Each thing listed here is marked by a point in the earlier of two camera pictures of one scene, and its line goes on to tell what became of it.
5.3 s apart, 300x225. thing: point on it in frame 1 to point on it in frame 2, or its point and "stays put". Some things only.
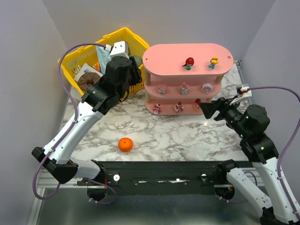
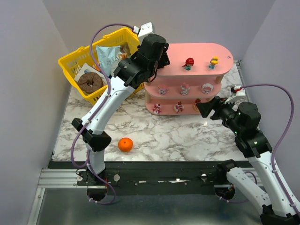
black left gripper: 136,71 to 162,57
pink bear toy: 178,107 stays put
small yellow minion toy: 213,61 stays put
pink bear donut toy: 196,106 stays put
